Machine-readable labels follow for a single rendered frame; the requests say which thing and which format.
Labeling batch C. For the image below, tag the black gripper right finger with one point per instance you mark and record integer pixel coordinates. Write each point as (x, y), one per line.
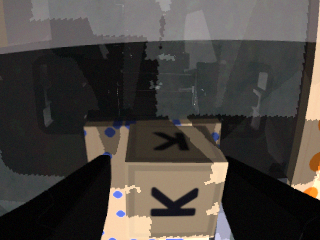
(259, 207)

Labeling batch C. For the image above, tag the peach strip with orange dots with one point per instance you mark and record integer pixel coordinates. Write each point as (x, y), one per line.
(304, 164)

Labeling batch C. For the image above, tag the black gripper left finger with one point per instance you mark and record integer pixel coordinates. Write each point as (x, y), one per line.
(74, 209)

